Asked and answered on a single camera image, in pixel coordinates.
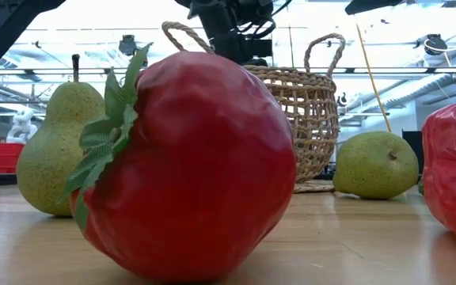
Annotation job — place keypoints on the woven wicker basket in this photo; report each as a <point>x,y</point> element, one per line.
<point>311,118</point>

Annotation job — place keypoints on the red apple with green leaf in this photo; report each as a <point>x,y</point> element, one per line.
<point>212,166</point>

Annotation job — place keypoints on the green pear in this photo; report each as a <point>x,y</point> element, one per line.
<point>50,158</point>
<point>374,166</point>

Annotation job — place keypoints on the red bell pepper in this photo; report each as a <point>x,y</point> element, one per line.
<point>453,170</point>

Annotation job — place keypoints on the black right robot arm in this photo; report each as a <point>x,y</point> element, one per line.
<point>366,4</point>

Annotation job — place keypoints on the round woven mat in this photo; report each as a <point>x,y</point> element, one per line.
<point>315,187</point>

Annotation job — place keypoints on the black panel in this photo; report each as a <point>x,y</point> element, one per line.
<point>412,146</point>

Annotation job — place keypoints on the red storage bins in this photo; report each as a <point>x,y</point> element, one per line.
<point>6,158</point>

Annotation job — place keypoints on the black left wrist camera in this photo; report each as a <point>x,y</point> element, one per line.
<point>263,47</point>

